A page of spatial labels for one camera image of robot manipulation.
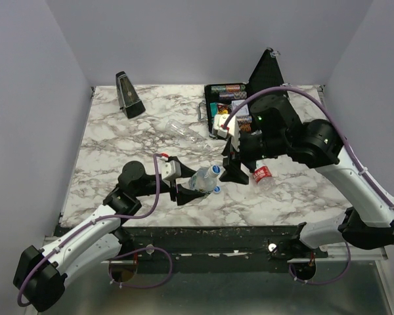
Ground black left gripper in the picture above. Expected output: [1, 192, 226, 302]
[135, 156, 205, 205]

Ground Pocari Sweat clear bottle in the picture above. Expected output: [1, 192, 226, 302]
[188, 165, 221, 196]

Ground white blue Pocari cap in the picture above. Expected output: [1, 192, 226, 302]
[211, 165, 221, 175]

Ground clear unlabelled plastic bottle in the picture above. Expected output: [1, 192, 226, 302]
[165, 119, 211, 152]

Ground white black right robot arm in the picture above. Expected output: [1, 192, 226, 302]
[213, 95, 394, 257]

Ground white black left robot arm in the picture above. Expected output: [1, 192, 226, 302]
[13, 154, 203, 312]

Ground red label water bottle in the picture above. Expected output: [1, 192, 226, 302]
[253, 161, 275, 191]

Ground white blue Pocari cap spare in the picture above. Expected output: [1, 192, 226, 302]
[213, 186, 221, 194]

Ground black poker chip case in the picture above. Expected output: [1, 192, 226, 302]
[198, 47, 290, 138]

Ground black metronome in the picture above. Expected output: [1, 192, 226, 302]
[116, 72, 146, 119]

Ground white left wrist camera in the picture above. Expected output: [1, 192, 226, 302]
[161, 160, 182, 182]

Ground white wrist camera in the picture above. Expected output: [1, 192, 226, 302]
[161, 160, 182, 182]
[211, 114, 240, 152]

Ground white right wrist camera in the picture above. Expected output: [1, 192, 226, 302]
[211, 114, 240, 152]

